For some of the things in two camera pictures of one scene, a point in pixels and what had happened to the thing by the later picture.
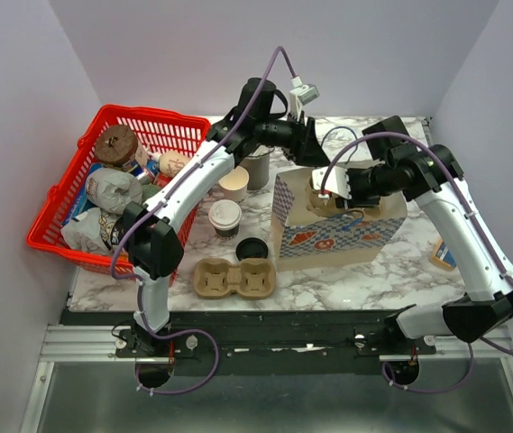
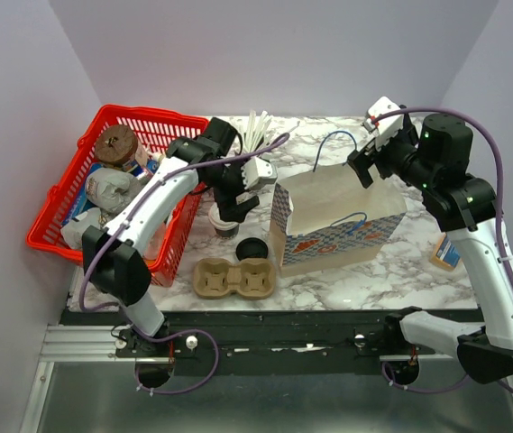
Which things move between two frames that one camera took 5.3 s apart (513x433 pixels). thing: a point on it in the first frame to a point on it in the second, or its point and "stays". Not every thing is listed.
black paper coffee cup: [228, 233] stays
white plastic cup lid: [224, 214] stays
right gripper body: [362, 195] to [395, 156]
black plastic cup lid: [251, 248] stays
